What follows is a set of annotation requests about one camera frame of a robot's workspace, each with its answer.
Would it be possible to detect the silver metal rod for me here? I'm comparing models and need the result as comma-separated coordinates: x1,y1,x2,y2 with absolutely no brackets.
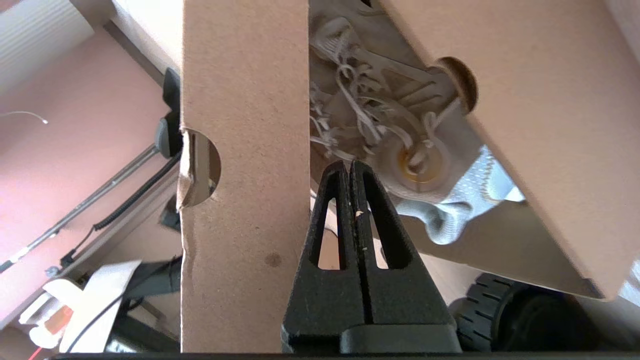
0,144,167,273

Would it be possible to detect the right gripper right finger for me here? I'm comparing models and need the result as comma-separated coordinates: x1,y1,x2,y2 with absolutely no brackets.
350,160,460,327

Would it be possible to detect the black coiled cable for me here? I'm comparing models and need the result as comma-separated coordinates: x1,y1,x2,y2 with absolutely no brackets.
60,150,183,267

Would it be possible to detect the white laced sneaker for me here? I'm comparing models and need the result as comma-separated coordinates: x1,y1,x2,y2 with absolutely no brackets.
309,0,526,246

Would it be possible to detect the brown cardboard shoe box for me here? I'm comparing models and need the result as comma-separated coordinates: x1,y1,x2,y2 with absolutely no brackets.
179,0,640,354

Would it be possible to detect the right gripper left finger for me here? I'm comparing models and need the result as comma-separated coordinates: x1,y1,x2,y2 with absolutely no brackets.
281,160,373,353

